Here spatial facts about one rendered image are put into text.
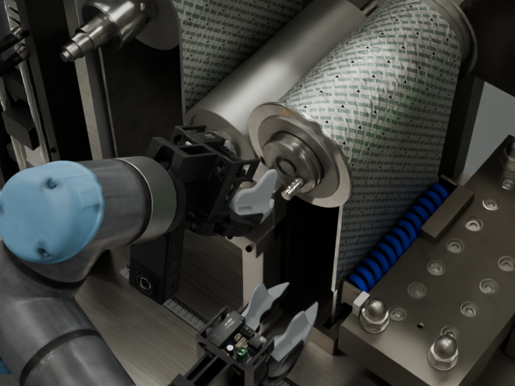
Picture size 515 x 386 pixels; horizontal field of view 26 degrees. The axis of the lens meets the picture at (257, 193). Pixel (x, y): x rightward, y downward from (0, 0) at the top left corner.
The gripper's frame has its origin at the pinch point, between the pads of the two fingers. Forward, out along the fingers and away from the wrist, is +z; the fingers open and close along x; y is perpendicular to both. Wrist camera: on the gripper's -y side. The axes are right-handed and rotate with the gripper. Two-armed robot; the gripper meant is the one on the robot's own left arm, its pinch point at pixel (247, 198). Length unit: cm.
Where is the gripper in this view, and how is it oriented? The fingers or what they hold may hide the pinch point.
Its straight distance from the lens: 116.0
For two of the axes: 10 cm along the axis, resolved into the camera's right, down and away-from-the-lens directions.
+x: -7.8, -5.0, 3.8
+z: 4.8, -0.8, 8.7
